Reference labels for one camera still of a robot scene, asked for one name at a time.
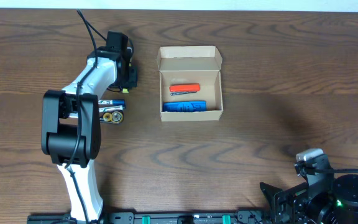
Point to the brown cardboard box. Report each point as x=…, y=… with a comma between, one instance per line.
x=191, y=65

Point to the black whiteboard marker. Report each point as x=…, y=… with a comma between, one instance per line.
x=112, y=108

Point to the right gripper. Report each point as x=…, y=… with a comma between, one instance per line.
x=298, y=196

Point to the blue whiteboard marker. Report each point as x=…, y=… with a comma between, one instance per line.
x=113, y=102

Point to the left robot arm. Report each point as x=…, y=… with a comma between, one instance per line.
x=72, y=117

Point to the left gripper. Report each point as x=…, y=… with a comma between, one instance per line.
x=133, y=79

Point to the orange stapler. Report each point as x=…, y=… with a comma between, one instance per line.
x=184, y=89

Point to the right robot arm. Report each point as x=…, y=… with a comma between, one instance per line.
x=327, y=196

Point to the blue whiteboard duster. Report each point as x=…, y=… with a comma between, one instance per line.
x=185, y=106

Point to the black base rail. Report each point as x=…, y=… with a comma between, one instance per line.
x=239, y=217

